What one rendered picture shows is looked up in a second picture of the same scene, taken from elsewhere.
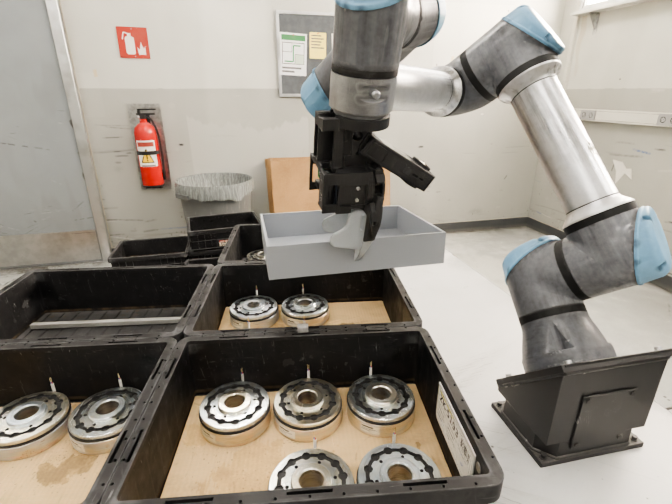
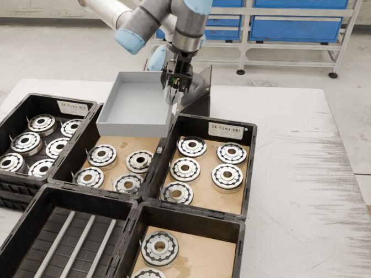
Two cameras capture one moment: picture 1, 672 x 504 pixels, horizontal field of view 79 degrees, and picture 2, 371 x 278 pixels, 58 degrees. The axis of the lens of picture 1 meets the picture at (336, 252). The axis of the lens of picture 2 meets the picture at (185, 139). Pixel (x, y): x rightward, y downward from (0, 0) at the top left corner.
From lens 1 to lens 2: 0.89 m
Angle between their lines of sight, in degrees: 62
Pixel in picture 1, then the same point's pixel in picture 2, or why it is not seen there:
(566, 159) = not seen: hidden behind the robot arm
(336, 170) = (188, 73)
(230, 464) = (202, 204)
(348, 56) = (200, 31)
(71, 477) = (189, 264)
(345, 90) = (196, 43)
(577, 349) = (200, 83)
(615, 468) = (215, 111)
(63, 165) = not seen: outside the picture
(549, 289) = not seen: hidden behind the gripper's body
